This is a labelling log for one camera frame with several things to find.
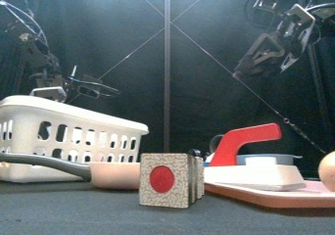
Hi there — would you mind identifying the white toy iron red handle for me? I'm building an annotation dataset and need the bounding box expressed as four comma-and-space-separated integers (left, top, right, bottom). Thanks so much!
203, 122, 307, 192

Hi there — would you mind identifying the white plastic laundry basket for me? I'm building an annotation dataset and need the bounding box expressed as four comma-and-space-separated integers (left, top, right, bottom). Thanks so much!
0, 94, 151, 184

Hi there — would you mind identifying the square toy sushi roll piece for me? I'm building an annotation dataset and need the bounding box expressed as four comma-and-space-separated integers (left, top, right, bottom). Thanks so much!
139, 152, 196, 210
199, 157, 205, 198
192, 156, 203, 203

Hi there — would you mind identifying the brown wooden toy egg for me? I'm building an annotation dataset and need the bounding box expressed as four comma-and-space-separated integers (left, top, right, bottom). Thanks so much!
316, 150, 335, 193

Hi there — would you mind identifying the pink plastic tray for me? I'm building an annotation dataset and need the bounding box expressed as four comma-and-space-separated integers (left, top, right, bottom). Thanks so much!
203, 179, 335, 210

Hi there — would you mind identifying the thin steel bracing wire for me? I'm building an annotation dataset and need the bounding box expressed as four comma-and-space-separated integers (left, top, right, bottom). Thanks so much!
125, 0, 328, 156
69, 0, 220, 104

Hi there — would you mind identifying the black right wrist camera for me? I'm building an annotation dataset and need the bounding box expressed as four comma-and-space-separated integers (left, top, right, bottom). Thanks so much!
241, 0, 281, 30

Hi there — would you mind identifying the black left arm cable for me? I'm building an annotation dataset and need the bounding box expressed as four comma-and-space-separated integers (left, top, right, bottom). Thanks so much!
0, 0, 49, 49

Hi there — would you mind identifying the pink pan with grey handle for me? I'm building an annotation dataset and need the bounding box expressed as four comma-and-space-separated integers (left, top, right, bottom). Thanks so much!
0, 152, 143, 191

